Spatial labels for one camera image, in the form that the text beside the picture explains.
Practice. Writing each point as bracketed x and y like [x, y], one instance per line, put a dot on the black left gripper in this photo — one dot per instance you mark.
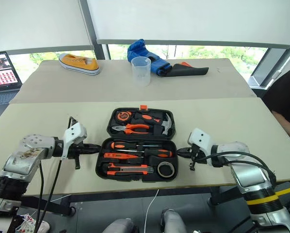
[75, 150]

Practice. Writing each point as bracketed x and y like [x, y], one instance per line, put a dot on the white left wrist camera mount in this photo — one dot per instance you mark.
[73, 134]

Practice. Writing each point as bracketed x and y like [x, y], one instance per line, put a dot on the open grey laptop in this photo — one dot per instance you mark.
[2, 72]

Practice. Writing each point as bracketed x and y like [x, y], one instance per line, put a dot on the orange black tape measure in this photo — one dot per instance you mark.
[123, 116]

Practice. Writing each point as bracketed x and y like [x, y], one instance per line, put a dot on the black plastic tool case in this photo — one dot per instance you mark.
[135, 177]

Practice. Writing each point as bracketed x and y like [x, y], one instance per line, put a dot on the black electrical tape roll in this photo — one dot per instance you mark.
[160, 172]

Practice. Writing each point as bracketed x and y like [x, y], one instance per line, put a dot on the orange voltage tester pen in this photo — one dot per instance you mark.
[116, 155]

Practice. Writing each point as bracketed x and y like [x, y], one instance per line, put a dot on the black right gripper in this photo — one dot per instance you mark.
[194, 151]

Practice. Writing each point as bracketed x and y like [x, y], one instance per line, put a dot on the grey rounded shape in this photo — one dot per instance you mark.
[118, 227]
[174, 221]

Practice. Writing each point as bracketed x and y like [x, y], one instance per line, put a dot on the white roller blind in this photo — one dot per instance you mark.
[36, 21]
[196, 19]

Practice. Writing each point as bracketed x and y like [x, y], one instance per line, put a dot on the black table frame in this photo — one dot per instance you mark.
[220, 196]

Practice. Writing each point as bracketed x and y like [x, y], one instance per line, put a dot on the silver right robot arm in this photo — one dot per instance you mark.
[246, 174]

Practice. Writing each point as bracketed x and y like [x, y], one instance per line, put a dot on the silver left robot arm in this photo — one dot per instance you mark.
[23, 160]

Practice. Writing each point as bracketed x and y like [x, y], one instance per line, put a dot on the clear plastic measuring cup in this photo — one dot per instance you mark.
[141, 74]

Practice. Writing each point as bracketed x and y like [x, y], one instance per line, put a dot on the black orange folded pouch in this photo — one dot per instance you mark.
[187, 70]

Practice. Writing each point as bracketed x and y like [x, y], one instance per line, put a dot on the yellow canvas sneaker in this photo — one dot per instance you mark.
[78, 63]

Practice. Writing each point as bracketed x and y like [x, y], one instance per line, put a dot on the white patterned sneaker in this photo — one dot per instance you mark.
[28, 223]

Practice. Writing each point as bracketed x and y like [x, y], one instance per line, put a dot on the grey window post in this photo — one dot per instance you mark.
[100, 52]

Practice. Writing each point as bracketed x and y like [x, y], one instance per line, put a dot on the person in black shirt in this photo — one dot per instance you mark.
[284, 92]

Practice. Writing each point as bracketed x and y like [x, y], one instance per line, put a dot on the orange black utility knife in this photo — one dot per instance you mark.
[125, 168]

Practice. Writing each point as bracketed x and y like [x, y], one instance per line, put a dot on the blue boxing glove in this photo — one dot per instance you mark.
[139, 51]

